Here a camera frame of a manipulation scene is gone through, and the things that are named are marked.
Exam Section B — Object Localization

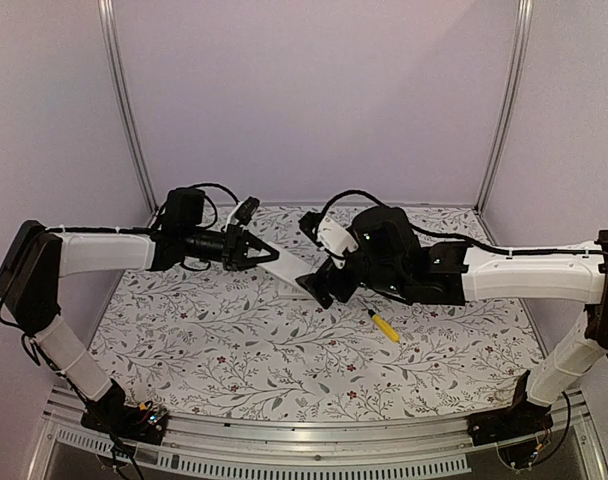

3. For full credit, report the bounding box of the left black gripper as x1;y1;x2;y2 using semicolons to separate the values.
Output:
182;223;279;272

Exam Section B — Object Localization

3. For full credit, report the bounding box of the plain white remote control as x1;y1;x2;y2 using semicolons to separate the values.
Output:
261;242;314;289

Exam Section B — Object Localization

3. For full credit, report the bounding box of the yellow handled screwdriver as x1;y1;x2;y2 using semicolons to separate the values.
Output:
358;298;401;343

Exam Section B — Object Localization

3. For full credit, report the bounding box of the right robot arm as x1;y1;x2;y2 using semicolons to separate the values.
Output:
296;205;608;436

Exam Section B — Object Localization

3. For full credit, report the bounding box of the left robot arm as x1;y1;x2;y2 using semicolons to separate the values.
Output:
0;183;279;434

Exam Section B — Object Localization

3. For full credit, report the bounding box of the white remote with screen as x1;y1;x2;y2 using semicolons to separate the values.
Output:
276;281;312;300

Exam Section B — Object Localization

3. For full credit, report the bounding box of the floral patterned table mat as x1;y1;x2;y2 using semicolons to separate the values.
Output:
75;205;553;421

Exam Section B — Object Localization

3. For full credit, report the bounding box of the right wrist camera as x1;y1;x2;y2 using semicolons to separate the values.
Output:
299;211;358;268

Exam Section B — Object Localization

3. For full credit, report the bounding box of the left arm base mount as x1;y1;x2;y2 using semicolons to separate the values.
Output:
81;400;168;445

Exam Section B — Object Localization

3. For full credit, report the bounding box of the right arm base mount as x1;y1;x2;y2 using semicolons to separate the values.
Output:
466;407;553;470

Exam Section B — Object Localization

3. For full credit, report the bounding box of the front aluminium rail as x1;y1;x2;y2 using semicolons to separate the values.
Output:
28;387;608;479

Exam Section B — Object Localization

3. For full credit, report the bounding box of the left aluminium frame post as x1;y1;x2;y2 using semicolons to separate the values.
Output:
97;0;158;213

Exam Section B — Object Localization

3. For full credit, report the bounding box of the aluminium frame post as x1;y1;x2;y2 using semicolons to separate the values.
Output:
97;0;158;213
474;0;534;216

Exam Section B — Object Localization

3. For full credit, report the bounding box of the right aluminium frame post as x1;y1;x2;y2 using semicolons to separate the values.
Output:
474;0;534;216

